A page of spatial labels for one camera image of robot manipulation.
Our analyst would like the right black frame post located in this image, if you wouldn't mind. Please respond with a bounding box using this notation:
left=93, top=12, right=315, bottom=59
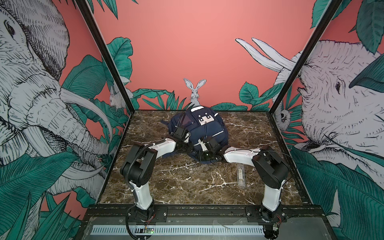
left=269, top=0, right=342, bottom=115

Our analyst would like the left black frame post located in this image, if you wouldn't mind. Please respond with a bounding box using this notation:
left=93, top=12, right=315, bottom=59
left=75, top=0, right=135, bottom=115

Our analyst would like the navy blue student backpack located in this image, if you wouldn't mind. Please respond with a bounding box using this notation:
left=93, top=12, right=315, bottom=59
left=161, top=106, right=229, bottom=162

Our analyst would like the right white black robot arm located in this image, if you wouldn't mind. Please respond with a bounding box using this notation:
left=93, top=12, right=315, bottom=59
left=199, top=137, right=290, bottom=223

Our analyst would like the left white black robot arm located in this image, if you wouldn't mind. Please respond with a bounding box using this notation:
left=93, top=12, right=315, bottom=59
left=120, top=128, right=191, bottom=223

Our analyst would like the white perforated cable duct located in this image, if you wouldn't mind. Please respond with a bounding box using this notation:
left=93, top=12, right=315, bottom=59
left=91, top=225, right=265, bottom=236

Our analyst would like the clear plastic small case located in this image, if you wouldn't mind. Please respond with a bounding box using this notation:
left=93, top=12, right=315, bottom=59
left=237, top=164, right=246, bottom=188

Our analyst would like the black front mounting rail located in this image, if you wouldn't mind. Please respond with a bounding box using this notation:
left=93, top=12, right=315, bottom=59
left=83, top=204, right=325, bottom=224

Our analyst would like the black frame post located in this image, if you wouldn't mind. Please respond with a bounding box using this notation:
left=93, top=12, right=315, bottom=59
left=269, top=0, right=342, bottom=115
left=75, top=0, right=135, bottom=115

